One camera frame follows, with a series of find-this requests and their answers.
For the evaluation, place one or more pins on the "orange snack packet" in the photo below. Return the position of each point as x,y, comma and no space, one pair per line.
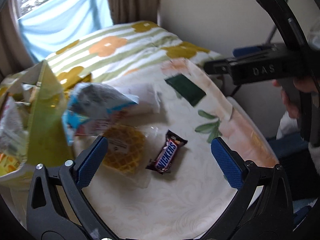
7,166

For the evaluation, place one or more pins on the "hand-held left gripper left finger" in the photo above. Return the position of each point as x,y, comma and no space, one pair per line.
91,162

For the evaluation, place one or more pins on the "cream floral tablecloth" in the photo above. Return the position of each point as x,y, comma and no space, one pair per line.
175,205

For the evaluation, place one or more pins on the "light blue cloth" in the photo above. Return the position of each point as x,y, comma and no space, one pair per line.
62,25

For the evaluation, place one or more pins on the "person's right hand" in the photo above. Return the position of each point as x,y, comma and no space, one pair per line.
291,110

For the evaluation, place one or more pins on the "person's leg in jeans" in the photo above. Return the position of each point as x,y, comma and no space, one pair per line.
290,170

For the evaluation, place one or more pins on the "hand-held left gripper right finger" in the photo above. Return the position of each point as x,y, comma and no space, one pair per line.
227,162

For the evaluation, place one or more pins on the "striped floral blanket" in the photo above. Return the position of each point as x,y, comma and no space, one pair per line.
120,55

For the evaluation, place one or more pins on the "blue-white snack packet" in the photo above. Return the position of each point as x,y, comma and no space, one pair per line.
95,102

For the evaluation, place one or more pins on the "dark green packet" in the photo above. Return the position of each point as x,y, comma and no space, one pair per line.
186,88

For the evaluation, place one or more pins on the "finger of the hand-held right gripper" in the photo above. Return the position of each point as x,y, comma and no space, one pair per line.
217,65
247,50

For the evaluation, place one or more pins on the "yellow-green cardboard box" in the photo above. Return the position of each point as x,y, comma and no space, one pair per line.
45,120

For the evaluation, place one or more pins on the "black curved band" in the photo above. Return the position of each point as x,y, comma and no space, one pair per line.
282,7

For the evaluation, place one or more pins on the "round waffle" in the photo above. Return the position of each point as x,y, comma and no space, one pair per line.
125,151

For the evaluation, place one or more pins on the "small white table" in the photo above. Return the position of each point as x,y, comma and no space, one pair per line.
250,128

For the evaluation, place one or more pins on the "brown curtain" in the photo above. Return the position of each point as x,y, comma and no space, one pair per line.
132,0
12,42

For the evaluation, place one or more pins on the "brown chocolate bar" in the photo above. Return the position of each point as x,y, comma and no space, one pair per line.
165,155

